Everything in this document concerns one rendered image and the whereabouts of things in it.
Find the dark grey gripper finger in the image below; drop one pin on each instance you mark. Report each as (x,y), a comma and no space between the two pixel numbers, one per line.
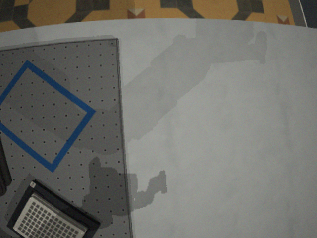
(5,177)

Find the grey perforated base plate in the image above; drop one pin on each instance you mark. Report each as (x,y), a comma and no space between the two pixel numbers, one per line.
(92,175)

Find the blue tape outline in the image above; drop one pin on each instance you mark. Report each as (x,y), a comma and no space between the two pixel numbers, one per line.
(90,112)

